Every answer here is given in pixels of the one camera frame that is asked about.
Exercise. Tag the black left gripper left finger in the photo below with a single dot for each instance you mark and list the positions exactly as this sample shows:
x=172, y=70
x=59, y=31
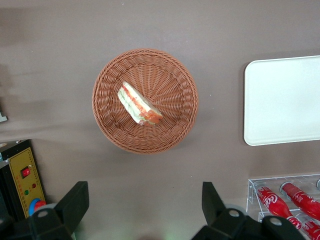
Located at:
x=72, y=202

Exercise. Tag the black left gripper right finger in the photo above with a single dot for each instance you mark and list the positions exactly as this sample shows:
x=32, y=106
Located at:
x=215, y=210

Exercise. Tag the triangular sandwich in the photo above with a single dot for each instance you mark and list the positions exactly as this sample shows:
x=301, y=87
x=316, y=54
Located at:
x=136, y=103

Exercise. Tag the white rectangular tray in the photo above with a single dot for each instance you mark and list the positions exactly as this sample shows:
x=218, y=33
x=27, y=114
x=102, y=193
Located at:
x=282, y=100

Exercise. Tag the round brown wicker basket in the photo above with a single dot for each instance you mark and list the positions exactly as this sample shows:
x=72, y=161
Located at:
x=172, y=82

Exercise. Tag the red emergency stop button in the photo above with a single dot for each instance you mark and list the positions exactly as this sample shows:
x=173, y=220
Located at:
x=37, y=205

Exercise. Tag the clear acrylic bottle rack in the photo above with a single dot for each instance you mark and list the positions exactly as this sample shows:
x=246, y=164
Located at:
x=252, y=197

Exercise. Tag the red cola bottle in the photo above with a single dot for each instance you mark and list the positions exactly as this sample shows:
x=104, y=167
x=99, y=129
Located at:
x=303, y=200
x=312, y=228
x=271, y=202

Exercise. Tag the black control box yellow panel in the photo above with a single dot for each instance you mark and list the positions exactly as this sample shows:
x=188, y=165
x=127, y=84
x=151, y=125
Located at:
x=21, y=165

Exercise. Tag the grey object at table edge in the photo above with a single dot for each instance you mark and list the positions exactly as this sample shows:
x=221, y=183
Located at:
x=2, y=117

